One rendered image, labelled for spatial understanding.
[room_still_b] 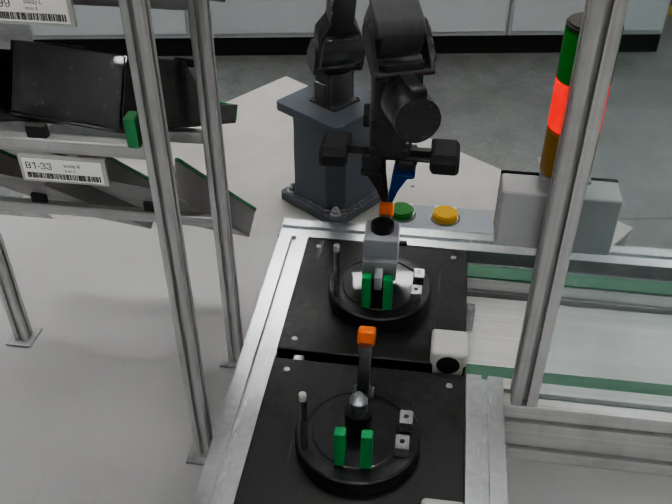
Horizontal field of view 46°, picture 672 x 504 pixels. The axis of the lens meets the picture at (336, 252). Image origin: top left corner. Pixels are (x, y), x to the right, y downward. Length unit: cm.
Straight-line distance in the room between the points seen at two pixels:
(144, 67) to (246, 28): 343
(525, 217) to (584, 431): 31
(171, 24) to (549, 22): 189
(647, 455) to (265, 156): 94
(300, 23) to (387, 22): 315
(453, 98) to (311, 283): 276
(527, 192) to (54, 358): 73
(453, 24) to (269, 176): 272
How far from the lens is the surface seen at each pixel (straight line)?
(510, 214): 84
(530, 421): 102
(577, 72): 74
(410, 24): 98
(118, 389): 116
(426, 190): 152
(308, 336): 103
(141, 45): 71
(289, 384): 98
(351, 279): 109
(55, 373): 121
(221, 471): 92
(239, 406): 98
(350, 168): 138
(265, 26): 413
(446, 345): 100
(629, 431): 104
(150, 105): 73
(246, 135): 170
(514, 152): 341
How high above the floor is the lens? 168
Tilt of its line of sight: 38 degrees down
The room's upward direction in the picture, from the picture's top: straight up
